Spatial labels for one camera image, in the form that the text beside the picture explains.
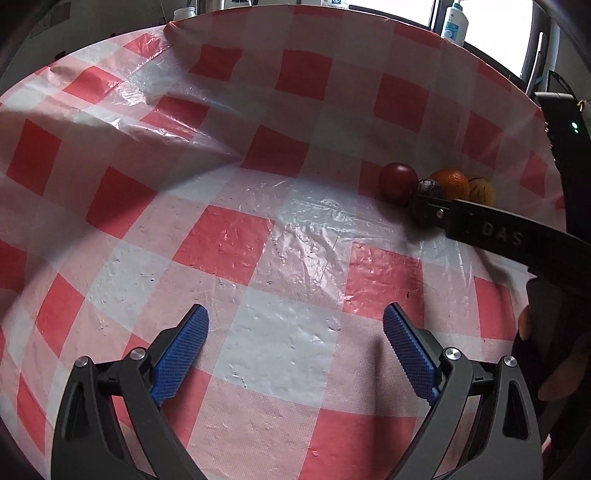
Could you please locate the large orange mandarin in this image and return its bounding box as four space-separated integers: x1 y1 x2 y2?
430 169 470 200

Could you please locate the dark red round tomato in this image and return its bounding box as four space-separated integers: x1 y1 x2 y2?
379 162 419 205

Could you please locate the yellow striped pepino melon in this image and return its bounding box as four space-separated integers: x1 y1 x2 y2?
468 177 496 207

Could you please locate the red white checkered tablecloth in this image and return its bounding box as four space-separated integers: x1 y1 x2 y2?
1 6 564 479

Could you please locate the white detergent bottle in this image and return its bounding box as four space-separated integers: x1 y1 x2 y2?
441 0 469 46

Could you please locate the white jar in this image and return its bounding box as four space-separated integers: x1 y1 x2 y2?
172 6 197 22

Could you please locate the dark water chestnut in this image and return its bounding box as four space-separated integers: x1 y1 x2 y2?
416 178 444 198

